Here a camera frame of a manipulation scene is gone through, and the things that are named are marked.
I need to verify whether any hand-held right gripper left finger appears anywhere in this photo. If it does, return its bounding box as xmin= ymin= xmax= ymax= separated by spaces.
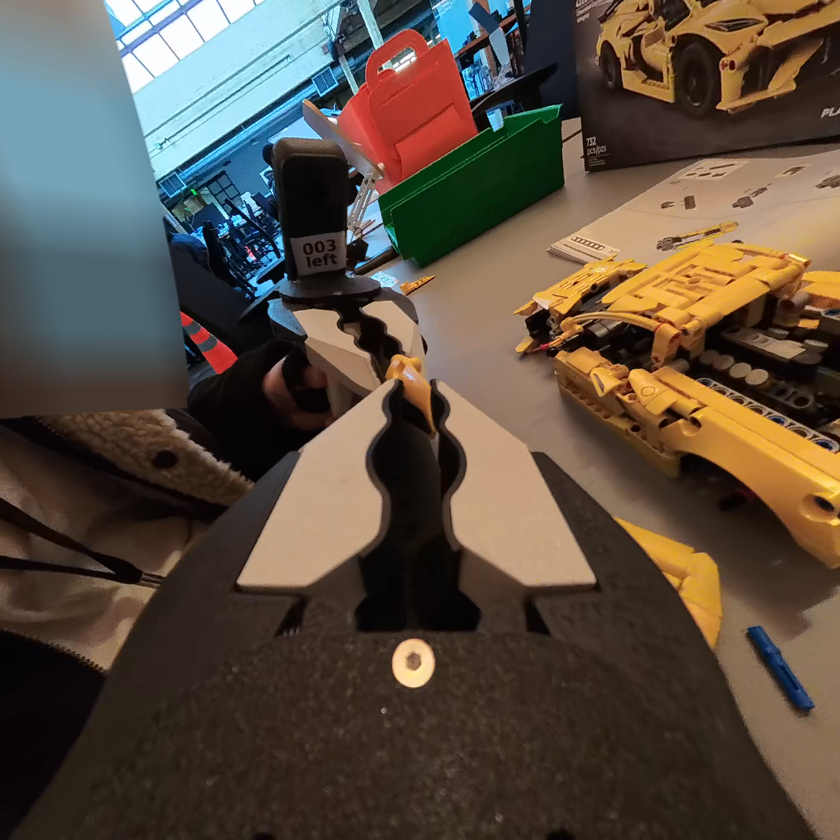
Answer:
xmin=236 ymin=379 xmax=403 ymax=619

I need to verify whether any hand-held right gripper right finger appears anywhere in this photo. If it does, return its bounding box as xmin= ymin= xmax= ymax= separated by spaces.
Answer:
xmin=429 ymin=379 xmax=599 ymax=609

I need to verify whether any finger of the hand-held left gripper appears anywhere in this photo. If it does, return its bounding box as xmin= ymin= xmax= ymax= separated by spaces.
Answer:
xmin=290 ymin=306 xmax=383 ymax=399
xmin=364 ymin=294 xmax=429 ymax=370

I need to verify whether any yellow brick door panel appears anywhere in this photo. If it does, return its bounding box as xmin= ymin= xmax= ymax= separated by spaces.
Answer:
xmin=386 ymin=354 xmax=439 ymax=437

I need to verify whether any yellow brick car model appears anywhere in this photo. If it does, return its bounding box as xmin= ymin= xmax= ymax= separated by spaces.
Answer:
xmin=514 ymin=239 xmax=840 ymax=568

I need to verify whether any person's left forearm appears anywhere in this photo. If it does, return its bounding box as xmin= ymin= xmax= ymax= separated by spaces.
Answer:
xmin=187 ymin=338 xmax=316 ymax=483

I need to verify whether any grey desk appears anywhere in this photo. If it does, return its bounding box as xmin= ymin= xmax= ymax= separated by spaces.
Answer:
xmin=354 ymin=118 xmax=840 ymax=840

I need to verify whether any person's left hand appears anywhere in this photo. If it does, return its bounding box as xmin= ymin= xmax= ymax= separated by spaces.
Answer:
xmin=261 ymin=356 xmax=330 ymax=429

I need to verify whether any wooden document stand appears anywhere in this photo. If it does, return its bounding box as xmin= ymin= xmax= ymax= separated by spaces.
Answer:
xmin=302 ymin=98 xmax=395 ymax=247

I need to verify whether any orange striped traffic cone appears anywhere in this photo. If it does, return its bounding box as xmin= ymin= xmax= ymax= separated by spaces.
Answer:
xmin=180 ymin=311 xmax=237 ymax=375

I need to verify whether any red plastic carry case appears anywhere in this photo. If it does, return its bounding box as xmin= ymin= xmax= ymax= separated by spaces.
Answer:
xmin=336 ymin=29 xmax=480 ymax=194

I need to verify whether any green storage bin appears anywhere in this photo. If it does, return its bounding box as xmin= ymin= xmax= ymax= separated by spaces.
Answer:
xmin=377 ymin=105 xmax=565 ymax=269

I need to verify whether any yellow brick rear subassembly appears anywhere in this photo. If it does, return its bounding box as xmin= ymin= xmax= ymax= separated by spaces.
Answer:
xmin=613 ymin=517 xmax=723 ymax=649

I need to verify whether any open instruction booklet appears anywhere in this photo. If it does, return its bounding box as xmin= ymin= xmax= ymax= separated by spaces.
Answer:
xmin=546 ymin=150 xmax=840 ymax=266

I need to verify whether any blue brick pin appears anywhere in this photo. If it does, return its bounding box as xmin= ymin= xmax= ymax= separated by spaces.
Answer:
xmin=746 ymin=625 xmax=816 ymax=711

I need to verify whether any dark toy car set box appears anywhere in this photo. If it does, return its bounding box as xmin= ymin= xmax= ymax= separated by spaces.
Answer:
xmin=574 ymin=0 xmax=840 ymax=173

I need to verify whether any black lanyard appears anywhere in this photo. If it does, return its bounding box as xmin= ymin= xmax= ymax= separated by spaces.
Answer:
xmin=0 ymin=499 xmax=165 ymax=585

